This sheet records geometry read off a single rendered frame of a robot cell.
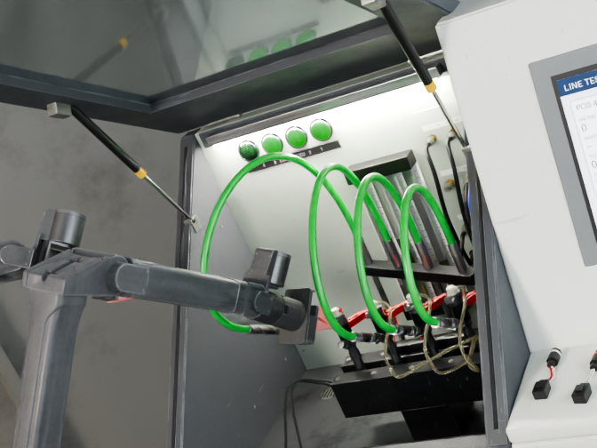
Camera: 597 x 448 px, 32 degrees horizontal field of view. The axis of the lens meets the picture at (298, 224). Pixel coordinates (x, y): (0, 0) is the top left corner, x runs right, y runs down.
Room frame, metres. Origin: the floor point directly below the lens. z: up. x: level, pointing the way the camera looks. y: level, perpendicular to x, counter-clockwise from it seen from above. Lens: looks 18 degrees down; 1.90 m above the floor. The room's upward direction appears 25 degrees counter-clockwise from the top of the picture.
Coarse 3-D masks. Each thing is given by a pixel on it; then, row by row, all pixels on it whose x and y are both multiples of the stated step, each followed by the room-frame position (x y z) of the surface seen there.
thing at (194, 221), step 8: (72, 112) 1.97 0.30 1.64; (80, 112) 1.97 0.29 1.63; (80, 120) 1.98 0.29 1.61; (88, 120) 1.98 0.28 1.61; (88, 128) 1.98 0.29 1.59; (96, 128) 1.99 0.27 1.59; (96, 136) 1.99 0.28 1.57; (104, 136) 2.00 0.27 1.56; (104, 144) 2.00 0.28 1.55; (112, 144) 2.00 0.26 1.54; (112, 152) 2.01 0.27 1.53; (120, 152) 2.01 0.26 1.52; (128, 160) 2.02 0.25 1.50; (136, 168) 2.03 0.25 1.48; (144, 176) 2.04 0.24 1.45; (152, 184) 2.05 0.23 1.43; (160, 192) 2.06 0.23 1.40; (168, 200) 2.07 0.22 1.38; (176, 208) 2.08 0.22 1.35; (192, 224) 2.09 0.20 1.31; (200, 224) 2.11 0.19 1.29
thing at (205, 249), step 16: (256, 160) 1.90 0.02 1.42; (288, 160) 1.94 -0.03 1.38; (304, 160) 1.96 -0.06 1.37; (240, 176) 1.87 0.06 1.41; (224, 192) 1.85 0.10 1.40; (336, 192) 1.98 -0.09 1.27; (208, 224) 1.82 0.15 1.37; (352, 224) 1.99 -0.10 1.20; (208, 240) 1.80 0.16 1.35; (208, 256) 1.79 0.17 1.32; (224, 320) 1.77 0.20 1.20
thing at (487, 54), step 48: (480, 0) 1.75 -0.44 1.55; (528, 0) 1.64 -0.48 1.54; (576, 0) 1.60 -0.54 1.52; (480, 48) 1.68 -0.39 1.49; (528, 48) 1.63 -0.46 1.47; (576, 48) 1.59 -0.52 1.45; (480, 96) 1.67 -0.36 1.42; (528, 96) 1.63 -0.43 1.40; (480, 144) 1.67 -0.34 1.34; (528, 144) 1.63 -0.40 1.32; (528, 192) 1.62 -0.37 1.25; (528, 240) 1.62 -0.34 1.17; (576, 240) 1.57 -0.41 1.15; (528, 288) 1.61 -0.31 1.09; (576, 288) 1.57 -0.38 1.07; (528, 336) 1.61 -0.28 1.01; (576, 336) 1.56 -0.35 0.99
